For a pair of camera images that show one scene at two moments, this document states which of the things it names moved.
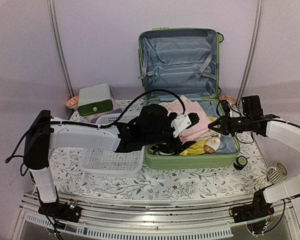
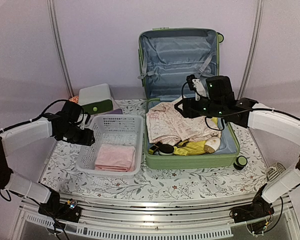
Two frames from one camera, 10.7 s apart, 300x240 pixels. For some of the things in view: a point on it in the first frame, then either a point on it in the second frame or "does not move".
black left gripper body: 154,138 to 74,136
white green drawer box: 94,99 does not move
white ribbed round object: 277,173 does not move
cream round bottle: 212,144 does not move
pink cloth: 199,131 to 115,157
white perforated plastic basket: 100,161 does not move
